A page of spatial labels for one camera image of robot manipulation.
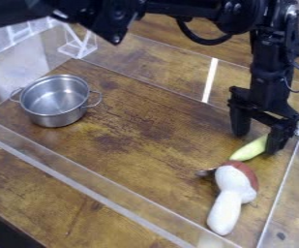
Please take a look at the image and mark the small stainless steel pot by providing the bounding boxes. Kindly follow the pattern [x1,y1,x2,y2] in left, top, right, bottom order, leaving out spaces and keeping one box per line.
[10,75,103,128]

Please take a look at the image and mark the clear acrylic right barrier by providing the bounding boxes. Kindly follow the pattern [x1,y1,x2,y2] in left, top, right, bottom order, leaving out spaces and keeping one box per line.
[255,91,299,248]

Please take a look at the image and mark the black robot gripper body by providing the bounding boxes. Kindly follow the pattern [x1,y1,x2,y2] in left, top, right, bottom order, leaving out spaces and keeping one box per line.
[228,28,299,124]

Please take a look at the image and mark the clear acrylic barrier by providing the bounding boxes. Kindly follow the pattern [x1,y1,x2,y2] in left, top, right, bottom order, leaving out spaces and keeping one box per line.
[255,91,299,248]
[0,125,240,248]

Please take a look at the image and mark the plush mushroom toy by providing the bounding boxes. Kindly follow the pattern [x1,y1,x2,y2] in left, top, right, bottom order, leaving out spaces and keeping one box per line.
[207,160,259,235]

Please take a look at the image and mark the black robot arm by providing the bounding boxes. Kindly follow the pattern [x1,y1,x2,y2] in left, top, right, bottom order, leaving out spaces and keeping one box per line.
[0,0,299,154]

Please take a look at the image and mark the clear acrylic triangle stand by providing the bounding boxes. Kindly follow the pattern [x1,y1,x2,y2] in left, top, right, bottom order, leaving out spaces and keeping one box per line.
[58,24,98,59]

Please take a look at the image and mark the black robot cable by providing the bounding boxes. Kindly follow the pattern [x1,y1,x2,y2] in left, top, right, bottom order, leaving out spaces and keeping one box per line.
[175,17,235,47]

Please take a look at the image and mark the clear acrylic front barrier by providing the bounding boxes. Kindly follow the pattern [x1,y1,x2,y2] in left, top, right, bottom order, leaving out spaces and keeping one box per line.
[0,125,240,248]

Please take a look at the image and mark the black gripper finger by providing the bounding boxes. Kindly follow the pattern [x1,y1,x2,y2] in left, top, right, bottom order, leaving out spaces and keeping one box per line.
[264,117,299,155]
[230,107,251,137]

